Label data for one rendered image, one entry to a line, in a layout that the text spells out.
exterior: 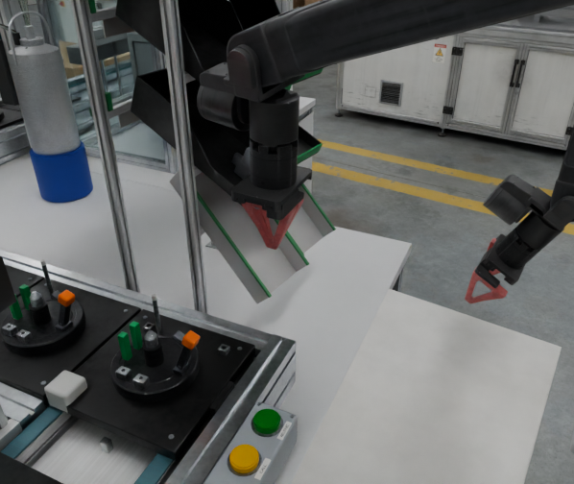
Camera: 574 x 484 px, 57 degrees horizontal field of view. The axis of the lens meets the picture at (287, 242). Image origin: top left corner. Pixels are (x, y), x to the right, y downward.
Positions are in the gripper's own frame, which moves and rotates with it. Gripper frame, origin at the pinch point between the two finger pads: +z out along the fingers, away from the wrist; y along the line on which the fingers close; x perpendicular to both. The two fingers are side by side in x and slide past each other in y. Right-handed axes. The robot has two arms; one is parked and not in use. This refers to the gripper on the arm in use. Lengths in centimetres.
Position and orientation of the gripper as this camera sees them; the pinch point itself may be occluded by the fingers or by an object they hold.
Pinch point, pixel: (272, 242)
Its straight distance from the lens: 70.4
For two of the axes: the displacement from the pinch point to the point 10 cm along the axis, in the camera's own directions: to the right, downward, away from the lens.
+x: 9.1, 2.4, -3.4
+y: -4.2, 4.8, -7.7
